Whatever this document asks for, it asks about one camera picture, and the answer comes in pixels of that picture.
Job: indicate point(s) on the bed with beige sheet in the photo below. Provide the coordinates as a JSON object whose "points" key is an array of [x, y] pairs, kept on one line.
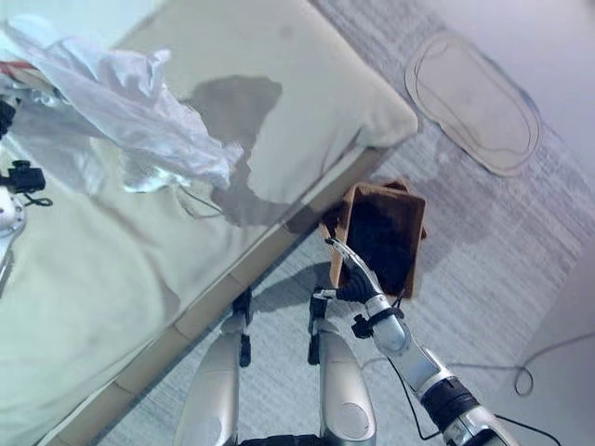
{"points": [[102, 279]]}

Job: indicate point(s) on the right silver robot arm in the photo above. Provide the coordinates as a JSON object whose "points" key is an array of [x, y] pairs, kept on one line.
{"points": [[418, 367]]}

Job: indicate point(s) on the beige oval floor mat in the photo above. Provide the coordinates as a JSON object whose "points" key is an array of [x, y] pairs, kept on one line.
{"points": [[474, 107]]}

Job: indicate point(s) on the grey striped carpet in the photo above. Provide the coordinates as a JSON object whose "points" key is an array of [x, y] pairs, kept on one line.
{"points": [[483, 232]]}

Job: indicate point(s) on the left silver robot leg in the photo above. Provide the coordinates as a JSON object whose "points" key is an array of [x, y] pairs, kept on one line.
{"points": [[214, 385]]}

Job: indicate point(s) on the silver robot leg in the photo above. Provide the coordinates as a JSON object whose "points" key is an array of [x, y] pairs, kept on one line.
{"points": [[341, 381], [214, 385]]}

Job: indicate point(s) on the light wooden bed frame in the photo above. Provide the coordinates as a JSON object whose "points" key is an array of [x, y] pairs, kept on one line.
{"points": [[209, 307]]}

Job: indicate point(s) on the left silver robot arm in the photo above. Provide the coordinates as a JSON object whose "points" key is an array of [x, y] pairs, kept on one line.
{"points": [[11, 214]]}

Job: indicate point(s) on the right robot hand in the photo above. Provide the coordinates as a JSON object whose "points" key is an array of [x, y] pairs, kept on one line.
{"points": [[358, 284]]}

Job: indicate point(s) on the right silver robot leg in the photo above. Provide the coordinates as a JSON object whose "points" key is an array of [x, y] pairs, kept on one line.
{"points": [[341, 381]]}

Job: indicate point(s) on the white garment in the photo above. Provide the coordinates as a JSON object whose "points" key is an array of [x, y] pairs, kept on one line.
{"points": [[139, 121]]}

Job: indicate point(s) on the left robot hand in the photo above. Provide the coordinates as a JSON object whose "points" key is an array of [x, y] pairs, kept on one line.
{"points": [[41, 96]]}

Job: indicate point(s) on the black robot torso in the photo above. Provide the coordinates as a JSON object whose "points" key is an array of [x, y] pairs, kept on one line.
{"points": [[283, 440]]}

